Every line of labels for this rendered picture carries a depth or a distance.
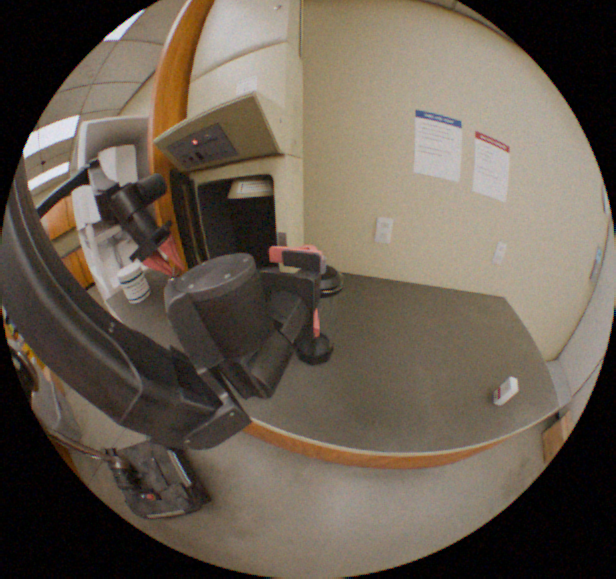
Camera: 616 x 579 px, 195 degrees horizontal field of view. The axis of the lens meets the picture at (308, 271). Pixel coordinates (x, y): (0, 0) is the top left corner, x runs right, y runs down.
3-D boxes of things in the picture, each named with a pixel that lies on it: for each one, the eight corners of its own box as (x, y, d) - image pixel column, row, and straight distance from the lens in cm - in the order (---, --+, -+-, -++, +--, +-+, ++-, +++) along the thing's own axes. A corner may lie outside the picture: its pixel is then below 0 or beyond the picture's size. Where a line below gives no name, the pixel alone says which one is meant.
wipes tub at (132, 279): (144, 286, 112) (134, 261, 107) (155, 292, 100) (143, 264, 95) (125, 299, 109) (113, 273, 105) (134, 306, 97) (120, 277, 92)
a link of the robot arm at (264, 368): (227, 394, 21) (275, 414, 18) (192, 351, 16) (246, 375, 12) (258, 347, 23) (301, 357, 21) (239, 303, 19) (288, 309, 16)
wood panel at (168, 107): (254, 259, 104) (251, 29, 137) (258, 260, 102) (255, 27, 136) (187, 311, 75) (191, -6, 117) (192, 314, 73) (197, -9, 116)
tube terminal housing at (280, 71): (251, 273, 88) (237, 101, 86) (315, 285, 76) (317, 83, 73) (216, 303, 73) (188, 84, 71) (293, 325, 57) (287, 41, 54)
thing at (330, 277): (309, 272, 42) (310, 246, 40) (346, 283, 39) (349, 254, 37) (286, 290, 36) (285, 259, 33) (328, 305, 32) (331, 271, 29)
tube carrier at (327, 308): (306, 328, 55) (307, 262, 42) (340, 341, 52) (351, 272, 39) (286, 353, 49) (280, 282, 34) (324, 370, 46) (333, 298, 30)
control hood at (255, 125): (188, 172, 61) (186, 140, 63) (286, 153, 40) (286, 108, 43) (154, 176, 55) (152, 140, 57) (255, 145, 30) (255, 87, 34)
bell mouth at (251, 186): (250, 193, 68) (249, 178, 68) (296, 192, 60) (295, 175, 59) (214, 200, 55) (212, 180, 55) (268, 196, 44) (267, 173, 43)
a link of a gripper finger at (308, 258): (333, 235, 27) (316, 260, 18) (331, 276, 30) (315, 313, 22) (291, 231, 29) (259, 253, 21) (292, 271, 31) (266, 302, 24)
